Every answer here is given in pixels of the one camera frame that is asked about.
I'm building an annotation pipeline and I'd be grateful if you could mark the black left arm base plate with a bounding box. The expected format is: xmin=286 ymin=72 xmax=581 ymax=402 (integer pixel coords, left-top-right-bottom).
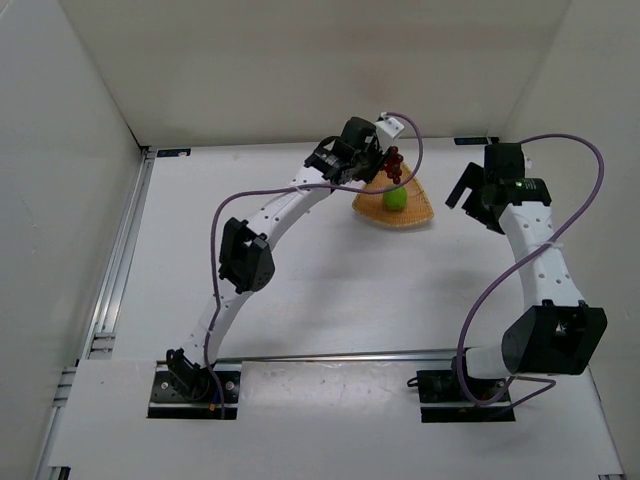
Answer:
xmin=147 ymin=363 xmax=242 ymax=421

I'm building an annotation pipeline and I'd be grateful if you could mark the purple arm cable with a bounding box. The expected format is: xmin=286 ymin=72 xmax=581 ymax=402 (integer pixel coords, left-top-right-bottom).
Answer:
xmin=455 ymin=133 xmax=604 ymax=407
xmin=202 ymin=111 xmax=425 ymax=420

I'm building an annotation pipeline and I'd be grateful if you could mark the green fake apple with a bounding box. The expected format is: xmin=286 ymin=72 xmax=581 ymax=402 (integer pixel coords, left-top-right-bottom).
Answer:
xmin=383 ymin=187 xmax=408 ymax=212

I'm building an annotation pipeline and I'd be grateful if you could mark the purple fake grape bunch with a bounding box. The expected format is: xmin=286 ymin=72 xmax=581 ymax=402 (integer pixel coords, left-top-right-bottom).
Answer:
xmin=384 ymin=146 xmax=404 ymax=184

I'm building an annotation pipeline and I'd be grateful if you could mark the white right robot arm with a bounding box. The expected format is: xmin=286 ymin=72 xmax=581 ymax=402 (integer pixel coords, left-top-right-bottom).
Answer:
xmin=446 ymin=143 xmax=607 ymax=382

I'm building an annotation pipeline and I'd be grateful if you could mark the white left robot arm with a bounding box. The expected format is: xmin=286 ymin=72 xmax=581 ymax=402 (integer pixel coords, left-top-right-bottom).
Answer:
xmin=166 ymin=112 xmax=417 ymax=403

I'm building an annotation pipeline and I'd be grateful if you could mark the blue label left corner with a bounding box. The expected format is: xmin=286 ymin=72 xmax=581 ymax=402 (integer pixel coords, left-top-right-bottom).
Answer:
xmin=156 ymin=148 xmax=191 ymax=158

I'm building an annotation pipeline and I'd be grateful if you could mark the blue label corner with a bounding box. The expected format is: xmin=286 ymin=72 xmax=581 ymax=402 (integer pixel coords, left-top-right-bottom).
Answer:
xmin=156 ymin=148 xmax=191 ymax=158
xmin=453 ymin=137 xmax=489 ymax=146

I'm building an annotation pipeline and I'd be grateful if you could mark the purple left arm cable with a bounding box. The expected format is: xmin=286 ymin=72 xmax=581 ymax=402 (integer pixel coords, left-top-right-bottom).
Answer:
xmin=202 ymin=111 xmax=425 ymax=420

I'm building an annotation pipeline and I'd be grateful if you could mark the aluminium table rail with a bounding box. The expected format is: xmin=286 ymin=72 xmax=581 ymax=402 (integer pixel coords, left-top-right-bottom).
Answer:
xmin=209 ymin=344 xmax=571 ymax=364

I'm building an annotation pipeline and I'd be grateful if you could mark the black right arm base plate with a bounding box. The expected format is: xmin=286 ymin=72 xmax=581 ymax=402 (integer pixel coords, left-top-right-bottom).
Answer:
xmin=409 ymin=367 xmax=516 ymax=424

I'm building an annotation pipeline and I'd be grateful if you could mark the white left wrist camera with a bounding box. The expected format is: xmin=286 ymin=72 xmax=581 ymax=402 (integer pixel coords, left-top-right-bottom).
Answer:
xmin=374 ymin=112 xmax=405 ymax=144

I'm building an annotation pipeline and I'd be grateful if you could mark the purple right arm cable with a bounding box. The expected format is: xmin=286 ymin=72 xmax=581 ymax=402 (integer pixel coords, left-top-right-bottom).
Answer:
xmin=455 ymin=133 xmax=604 ymax=407

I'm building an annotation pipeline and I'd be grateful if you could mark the woven triangular fruit basket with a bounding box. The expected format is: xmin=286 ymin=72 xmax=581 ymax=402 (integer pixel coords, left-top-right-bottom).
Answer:
xmin=352 ymin=176 xmax=434 ymax=229

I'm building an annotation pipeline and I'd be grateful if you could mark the blue label right corner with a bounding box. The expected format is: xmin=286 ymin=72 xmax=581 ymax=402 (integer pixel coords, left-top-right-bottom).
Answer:
xmin=453 ymin=137 xmax=489 ymax=146

